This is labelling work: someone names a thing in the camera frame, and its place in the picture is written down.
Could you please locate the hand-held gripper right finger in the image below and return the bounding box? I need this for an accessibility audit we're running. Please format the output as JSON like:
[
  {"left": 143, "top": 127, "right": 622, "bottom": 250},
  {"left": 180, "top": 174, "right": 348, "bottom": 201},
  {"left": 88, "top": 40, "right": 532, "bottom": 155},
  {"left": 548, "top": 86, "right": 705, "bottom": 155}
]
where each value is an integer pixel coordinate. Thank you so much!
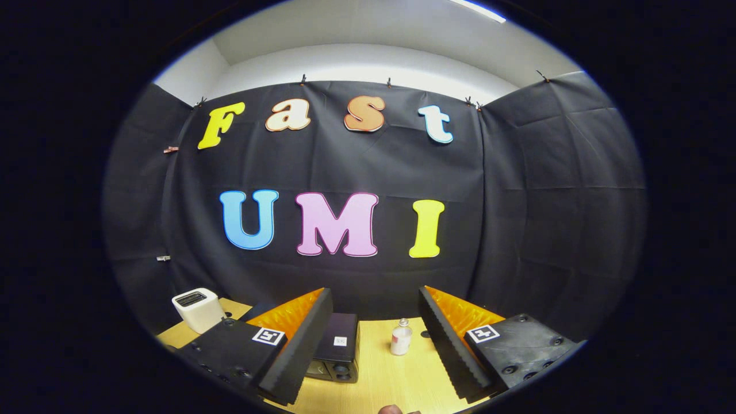
[{"left": 418, "top": 286, "right": 587, "bottom": 403}]

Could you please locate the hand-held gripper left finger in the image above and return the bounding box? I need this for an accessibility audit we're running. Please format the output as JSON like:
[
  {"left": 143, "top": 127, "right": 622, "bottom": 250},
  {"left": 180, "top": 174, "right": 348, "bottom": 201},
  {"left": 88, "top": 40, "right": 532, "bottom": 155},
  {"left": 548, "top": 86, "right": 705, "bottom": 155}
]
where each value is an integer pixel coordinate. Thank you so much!
[{"left": 175, "top": 287, "right": 334, "bottom": 406}]

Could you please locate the clear plastic bottle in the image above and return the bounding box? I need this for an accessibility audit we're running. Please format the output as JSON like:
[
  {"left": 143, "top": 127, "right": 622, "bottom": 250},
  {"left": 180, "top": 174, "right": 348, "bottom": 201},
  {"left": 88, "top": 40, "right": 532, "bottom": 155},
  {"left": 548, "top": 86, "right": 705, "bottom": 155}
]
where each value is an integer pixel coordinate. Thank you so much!
[{"left": 390, "top": 318, "right": 413, "bottom": 357}]

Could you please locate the black toaster oven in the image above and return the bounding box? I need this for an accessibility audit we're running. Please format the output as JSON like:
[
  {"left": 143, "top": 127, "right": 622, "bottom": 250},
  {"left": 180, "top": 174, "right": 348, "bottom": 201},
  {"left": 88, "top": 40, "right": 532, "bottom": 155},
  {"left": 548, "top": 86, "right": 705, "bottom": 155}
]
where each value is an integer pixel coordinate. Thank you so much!
[{"left": 239, "top": 302, "right": 361, "bottom": 384}]

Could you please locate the white bread toaster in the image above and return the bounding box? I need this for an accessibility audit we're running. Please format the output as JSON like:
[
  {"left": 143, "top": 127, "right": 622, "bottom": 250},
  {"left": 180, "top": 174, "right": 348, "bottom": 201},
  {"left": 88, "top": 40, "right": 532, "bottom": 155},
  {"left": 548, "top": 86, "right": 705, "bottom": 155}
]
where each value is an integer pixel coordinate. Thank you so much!
[{"left": 171, "top": 287, "right": 226, "bottom": 335}]

